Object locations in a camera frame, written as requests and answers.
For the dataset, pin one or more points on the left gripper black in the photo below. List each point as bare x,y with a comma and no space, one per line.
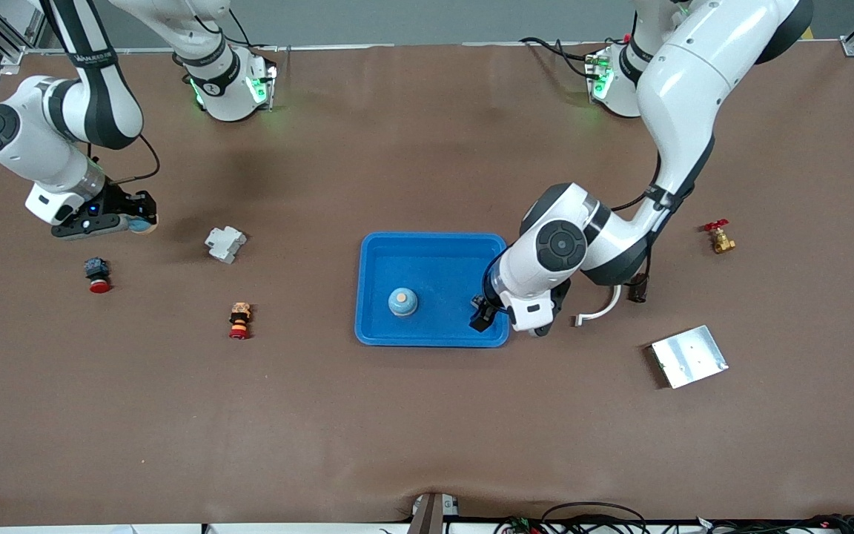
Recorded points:
488,302

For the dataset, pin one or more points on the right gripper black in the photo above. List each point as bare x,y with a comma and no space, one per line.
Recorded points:
117,202

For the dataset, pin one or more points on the dark brown cylindrical capacitor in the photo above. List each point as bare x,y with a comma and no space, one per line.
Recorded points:
479,302
638,293

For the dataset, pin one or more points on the light blue call bell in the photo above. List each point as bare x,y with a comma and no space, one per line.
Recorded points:
149,225
402,302

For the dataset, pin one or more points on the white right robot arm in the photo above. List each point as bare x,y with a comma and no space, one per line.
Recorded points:
93,96

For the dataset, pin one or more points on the blue plastic tray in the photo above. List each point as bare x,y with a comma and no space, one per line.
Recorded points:
434,267

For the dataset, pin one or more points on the red mushroom push button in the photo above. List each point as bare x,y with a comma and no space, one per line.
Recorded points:
97,274

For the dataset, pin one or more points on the white circuit breaker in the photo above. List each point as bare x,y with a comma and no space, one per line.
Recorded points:
225,244

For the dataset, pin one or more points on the white curved plastic piece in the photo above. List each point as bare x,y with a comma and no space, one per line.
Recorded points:
605,311

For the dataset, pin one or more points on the brown table mat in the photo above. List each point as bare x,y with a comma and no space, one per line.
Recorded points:
427,415

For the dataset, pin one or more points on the silver metal plate module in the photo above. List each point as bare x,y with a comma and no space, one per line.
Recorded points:
689,357

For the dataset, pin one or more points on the grey metal bracket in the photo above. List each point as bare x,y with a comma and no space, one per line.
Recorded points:
427,515

